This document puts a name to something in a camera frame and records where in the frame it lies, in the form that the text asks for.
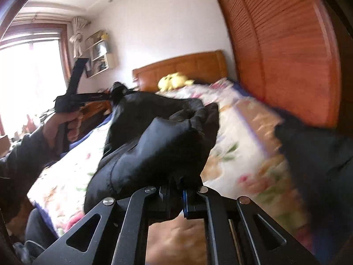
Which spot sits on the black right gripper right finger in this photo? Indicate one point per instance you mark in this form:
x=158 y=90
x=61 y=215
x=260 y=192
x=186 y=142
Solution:
x=237 y=231

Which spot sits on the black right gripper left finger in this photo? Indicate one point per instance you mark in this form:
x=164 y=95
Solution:
x=113 y=232

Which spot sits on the dark navy jacket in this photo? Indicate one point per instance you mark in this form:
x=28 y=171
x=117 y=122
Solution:
x=153 y=141

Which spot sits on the dark sleeved left forearm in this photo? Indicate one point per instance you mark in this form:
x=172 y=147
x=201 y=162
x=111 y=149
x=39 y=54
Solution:
x=21 y=168

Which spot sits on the stack of folded dark clothes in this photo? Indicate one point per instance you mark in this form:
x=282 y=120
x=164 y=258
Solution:
x=320 y=163

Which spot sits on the left hand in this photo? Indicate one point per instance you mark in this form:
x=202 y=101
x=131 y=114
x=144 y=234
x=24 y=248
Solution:
x=70 y=121

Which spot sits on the wooden desk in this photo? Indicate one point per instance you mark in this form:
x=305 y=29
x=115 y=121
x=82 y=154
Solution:
x=92 y=109

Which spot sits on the window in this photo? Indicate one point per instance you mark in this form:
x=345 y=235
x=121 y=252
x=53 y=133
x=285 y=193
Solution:
x=35 y=68

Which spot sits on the floral bed blanket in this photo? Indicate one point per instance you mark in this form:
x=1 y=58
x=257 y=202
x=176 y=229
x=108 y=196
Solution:
x=245 y=161

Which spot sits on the navy blue bed sheet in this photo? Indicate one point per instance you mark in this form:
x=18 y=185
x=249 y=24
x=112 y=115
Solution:
x=60 y=190

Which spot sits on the tied white curtain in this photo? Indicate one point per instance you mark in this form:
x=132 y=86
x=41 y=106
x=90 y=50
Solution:
x=78 y=24

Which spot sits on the yellow plush toy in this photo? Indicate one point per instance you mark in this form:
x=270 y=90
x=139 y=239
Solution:
x=173 y=81

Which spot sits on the wooden bed headboard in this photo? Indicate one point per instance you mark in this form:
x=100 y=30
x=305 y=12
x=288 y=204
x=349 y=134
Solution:
x=204 y=67

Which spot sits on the wooden louvered wardrobe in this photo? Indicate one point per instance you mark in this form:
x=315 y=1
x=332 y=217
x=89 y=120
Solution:
x=287 y=56

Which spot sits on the white wall shelf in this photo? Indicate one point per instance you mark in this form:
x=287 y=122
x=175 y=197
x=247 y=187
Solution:
x=100 y=56

